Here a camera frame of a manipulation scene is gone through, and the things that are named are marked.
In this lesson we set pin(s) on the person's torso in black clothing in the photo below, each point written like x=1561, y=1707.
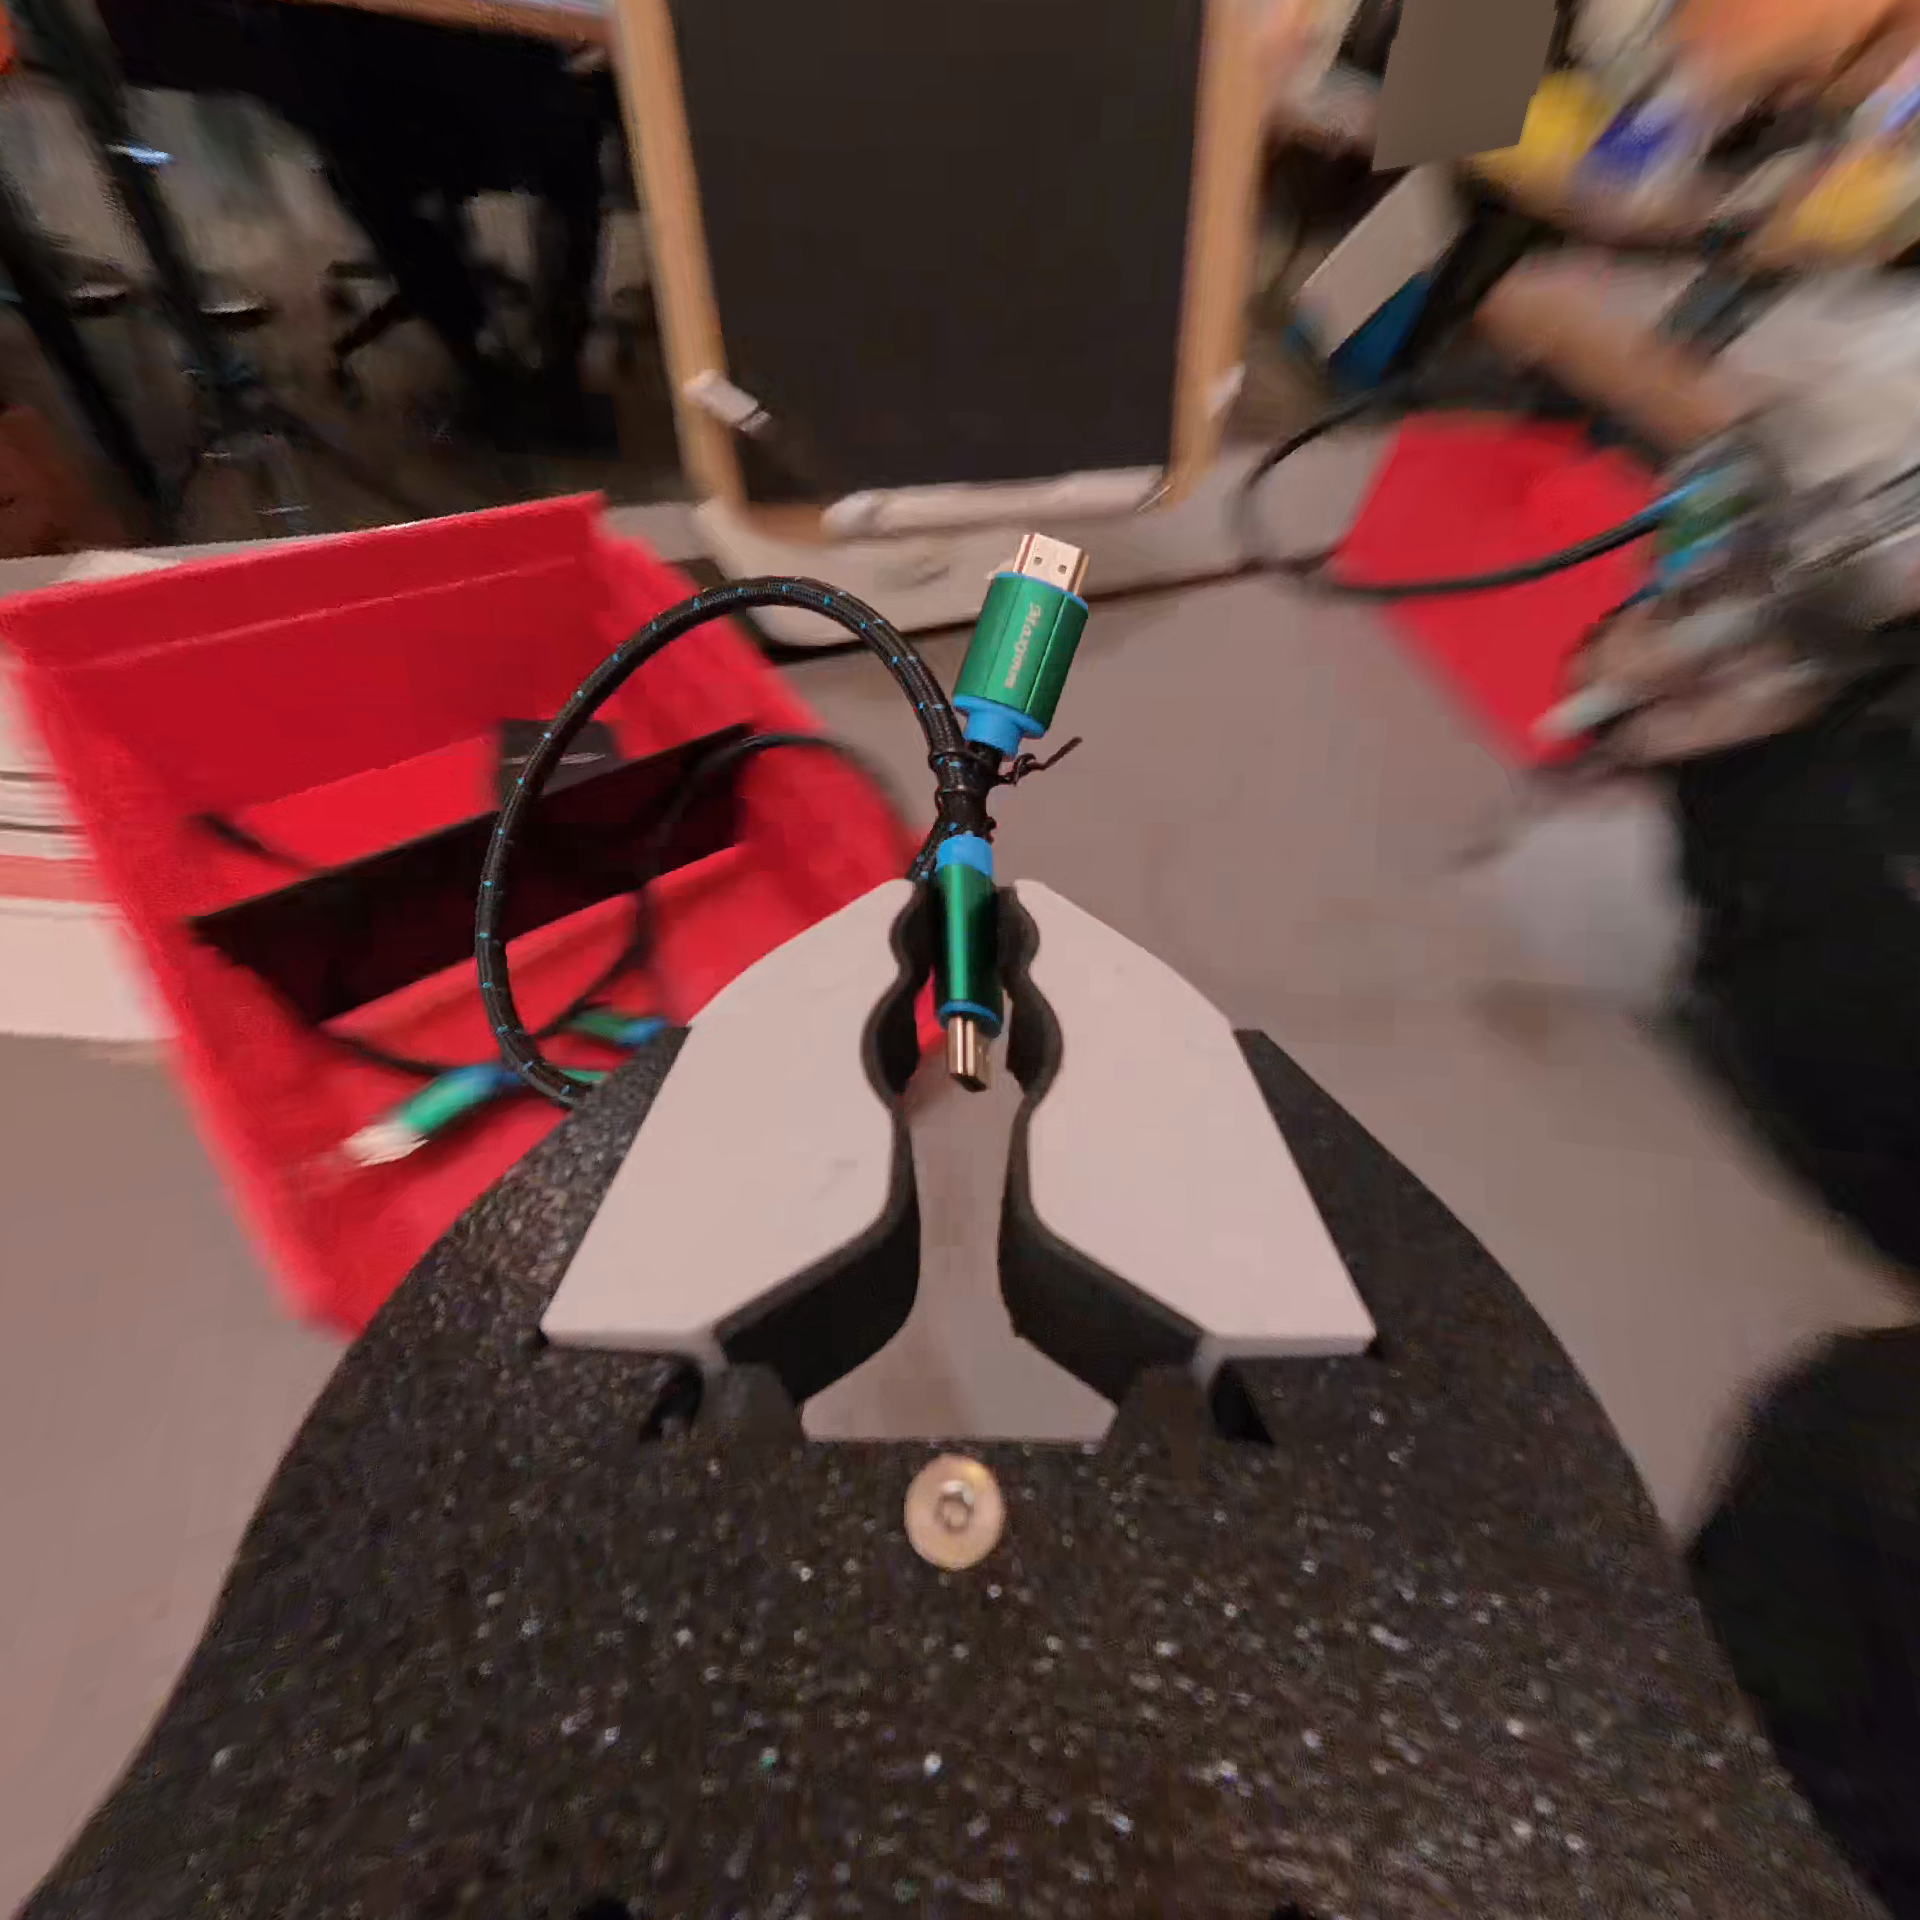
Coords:
x=1846, y=1649

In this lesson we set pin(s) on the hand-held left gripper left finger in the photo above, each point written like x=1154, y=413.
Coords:
x=748, y=1169

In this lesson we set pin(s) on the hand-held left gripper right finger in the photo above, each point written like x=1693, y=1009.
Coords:
x=1186, y=1169

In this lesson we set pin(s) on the person's right forearm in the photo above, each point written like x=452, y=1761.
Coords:
x=1830, y=976

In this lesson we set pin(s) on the black board with wooden frame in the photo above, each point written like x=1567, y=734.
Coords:
x=929, y=225

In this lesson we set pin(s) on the grey table wooden edge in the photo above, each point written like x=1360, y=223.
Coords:
x=1619, y=353

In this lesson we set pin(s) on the blue bag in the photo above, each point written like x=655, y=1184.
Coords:
x=1386, y=343

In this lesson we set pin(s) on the grey panel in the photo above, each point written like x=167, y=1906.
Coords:
x=1396, y=257

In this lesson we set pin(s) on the red plastic bin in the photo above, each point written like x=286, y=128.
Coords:
x=298, y=601
x=1471, y=525

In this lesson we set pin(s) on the black flat panel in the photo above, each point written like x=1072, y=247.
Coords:
x=496, y=872

